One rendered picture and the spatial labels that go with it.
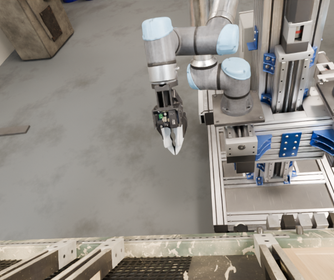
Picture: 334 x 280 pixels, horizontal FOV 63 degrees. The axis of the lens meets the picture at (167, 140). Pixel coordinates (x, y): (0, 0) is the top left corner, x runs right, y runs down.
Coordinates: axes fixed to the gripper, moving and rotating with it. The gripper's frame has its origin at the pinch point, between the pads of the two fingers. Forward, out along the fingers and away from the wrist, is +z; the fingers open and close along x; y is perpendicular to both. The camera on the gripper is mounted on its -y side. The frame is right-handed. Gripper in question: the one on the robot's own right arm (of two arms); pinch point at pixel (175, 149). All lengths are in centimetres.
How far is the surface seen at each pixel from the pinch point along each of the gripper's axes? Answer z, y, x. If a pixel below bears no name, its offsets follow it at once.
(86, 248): 42, -8, -42
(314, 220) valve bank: 48, -30, 49
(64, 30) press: -84, -409, -235
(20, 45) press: -67, -349, -284
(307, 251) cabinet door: 41, -5, 38
